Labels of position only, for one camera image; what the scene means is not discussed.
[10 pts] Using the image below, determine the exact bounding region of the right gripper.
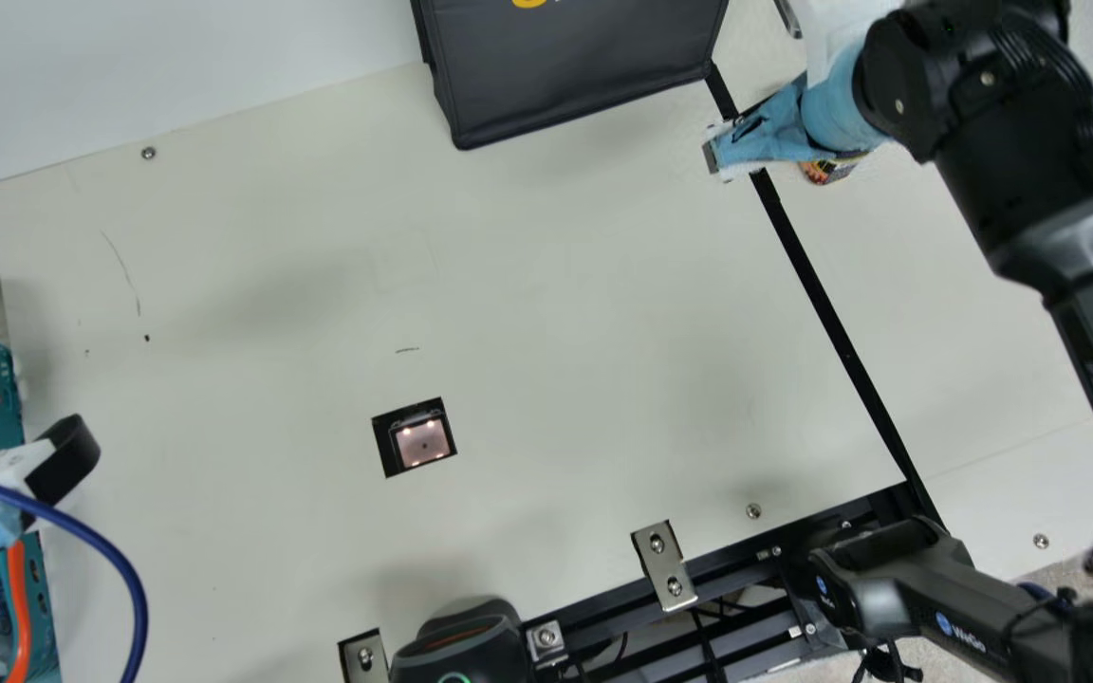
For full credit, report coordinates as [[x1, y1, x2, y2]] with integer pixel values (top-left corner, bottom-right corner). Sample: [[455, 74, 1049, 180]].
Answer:
[[710, 43, 891, 176]]

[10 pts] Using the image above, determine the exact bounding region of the gold rectangular tin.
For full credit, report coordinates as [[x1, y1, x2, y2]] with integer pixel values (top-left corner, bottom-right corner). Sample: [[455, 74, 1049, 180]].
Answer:
[[798, 152, 870, 187]]

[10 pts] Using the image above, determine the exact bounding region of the black strip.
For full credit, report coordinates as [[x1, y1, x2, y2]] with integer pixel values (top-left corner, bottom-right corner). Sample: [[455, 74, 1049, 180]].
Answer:
[[704, 63, 944, 525]]

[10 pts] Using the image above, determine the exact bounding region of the dark grey bag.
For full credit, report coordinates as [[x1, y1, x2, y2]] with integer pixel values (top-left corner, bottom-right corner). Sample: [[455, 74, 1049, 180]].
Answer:
[[411, 0, 730, 151]]

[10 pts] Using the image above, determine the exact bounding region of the small square scanner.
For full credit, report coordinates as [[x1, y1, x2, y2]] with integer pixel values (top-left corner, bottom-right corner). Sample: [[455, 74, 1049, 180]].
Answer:
[[372, 398, 458, 478]]

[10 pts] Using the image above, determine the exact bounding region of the black device with green light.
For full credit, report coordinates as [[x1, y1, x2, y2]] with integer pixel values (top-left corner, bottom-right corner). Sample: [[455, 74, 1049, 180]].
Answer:
[[389, 596, 534, 683]]

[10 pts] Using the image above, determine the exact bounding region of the blue cable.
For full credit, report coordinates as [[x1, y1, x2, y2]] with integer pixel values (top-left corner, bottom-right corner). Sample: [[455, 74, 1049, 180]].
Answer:
[[0, 463, 150, 683]]

